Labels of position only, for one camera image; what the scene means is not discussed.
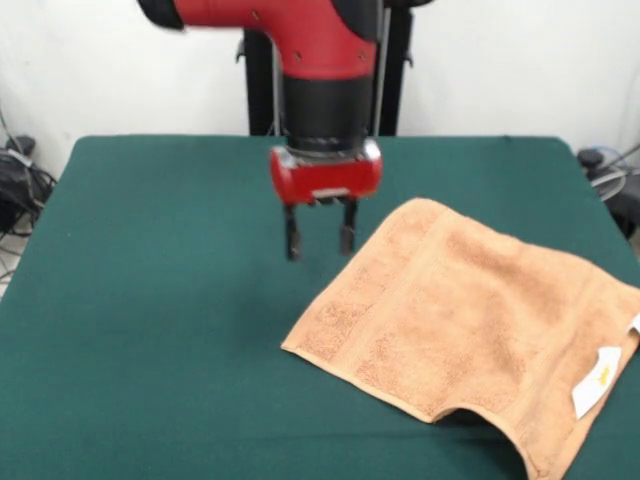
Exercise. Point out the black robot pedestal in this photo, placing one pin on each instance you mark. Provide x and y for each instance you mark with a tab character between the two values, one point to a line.
260	100

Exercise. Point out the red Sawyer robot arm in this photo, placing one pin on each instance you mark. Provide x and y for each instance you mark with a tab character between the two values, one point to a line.
325	75

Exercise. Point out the tan towel with white label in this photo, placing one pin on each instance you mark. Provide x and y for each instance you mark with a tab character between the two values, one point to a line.
475	310

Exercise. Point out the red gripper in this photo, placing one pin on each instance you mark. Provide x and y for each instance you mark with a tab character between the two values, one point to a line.
325	180

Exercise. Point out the dark green table cloth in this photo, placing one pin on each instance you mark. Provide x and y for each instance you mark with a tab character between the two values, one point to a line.
150	300

